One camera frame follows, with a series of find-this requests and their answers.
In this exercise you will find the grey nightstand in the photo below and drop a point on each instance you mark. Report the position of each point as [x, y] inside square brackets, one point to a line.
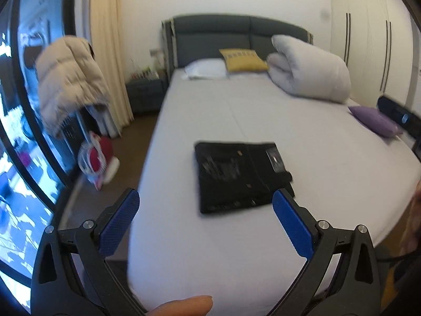
[146, 95]

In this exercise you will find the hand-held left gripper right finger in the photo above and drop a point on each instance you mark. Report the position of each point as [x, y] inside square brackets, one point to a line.
[292, 223]

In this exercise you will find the red and white bag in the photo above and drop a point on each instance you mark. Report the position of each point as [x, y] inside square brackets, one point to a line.
[102, 154]

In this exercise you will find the grey padded headboard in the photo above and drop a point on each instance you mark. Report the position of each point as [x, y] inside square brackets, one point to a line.
[210, 39]

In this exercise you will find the person's left hand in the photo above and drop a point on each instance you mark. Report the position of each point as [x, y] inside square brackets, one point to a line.
[184, 307]

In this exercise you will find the yellow pillow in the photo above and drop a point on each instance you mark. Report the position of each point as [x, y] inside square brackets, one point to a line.
[241, 60]

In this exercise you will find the person's right forearm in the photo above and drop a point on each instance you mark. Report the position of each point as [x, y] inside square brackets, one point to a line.
[415, 214]

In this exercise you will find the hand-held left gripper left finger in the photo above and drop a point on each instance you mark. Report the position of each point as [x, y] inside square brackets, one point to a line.
[118, 223]

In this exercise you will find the black pants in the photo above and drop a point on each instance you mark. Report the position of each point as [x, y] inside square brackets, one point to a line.
[230, 177]

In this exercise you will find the white pillow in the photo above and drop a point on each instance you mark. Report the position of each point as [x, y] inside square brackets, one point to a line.
[205, 69]

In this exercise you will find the white bed mattress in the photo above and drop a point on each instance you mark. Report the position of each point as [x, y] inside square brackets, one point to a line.
[197, 115]

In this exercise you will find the beige puffer jacket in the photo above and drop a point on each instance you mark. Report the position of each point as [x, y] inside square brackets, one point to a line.
[70, 79]

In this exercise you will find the purple pillow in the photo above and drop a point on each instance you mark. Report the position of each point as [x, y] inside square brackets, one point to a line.
[376, 120]

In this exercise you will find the white wardrobe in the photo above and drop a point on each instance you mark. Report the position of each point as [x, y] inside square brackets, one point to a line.
[368, 33]

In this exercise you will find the white rolled duvet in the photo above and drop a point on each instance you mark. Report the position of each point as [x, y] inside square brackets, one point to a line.
[309, 69]

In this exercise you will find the cream curtain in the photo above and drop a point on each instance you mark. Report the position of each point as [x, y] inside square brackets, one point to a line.
[108, 39]

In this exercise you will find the window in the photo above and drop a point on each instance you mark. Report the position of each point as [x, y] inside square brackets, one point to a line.
[19, 138]

